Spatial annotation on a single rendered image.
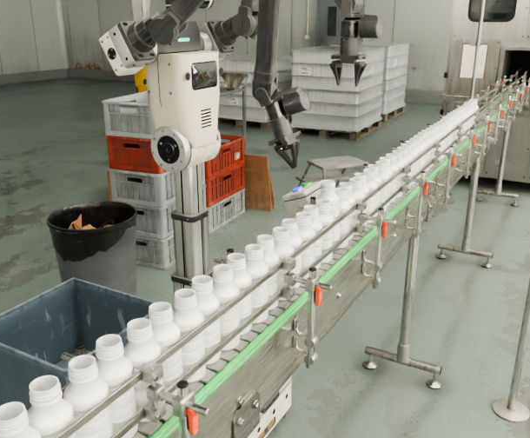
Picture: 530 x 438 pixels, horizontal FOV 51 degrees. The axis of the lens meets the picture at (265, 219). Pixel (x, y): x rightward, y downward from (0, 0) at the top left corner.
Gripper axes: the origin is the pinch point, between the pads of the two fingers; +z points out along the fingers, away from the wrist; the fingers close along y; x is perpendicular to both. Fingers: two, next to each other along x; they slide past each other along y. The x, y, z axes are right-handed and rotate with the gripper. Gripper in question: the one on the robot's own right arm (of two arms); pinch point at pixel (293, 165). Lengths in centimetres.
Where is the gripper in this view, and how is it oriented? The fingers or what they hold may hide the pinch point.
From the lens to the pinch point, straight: 170.2
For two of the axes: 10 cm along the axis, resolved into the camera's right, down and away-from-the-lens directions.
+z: 3.1, 9.4, 1.6
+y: 4.9, -3.0, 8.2
